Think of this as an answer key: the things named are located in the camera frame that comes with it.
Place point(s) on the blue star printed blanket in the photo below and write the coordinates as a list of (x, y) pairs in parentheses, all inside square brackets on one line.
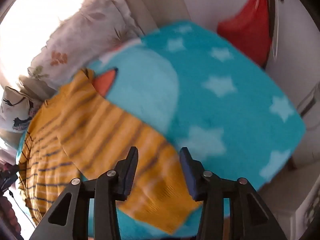
[(212, 105)]

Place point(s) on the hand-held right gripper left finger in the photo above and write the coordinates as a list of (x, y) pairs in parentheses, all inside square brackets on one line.
[(130, 178)]

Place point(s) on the small figure print cushion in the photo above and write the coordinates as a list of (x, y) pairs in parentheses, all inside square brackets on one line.
[(15, 110)]

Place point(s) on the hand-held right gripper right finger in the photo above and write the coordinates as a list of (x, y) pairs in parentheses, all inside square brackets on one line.
[(190, 180)]

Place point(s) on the red bag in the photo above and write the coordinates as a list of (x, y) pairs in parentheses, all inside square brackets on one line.
[(245, 30)]

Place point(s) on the floral ruffled pillow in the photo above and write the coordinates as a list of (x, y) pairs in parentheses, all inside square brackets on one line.
[(87, 30)]

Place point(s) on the yellow striped towel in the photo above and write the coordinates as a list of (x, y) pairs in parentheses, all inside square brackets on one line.
[(100, 130)]

